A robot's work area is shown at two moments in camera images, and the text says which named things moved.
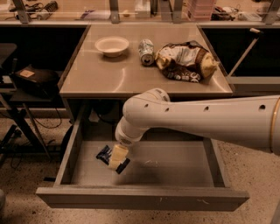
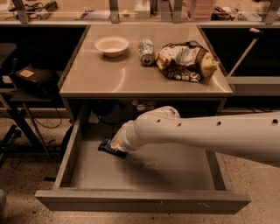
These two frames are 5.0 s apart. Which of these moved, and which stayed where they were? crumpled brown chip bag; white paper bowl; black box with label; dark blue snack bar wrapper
Moved: dark blue snack bar wrapper
Stayed: crumpled brown chip bag; white paper bowl; black box with label
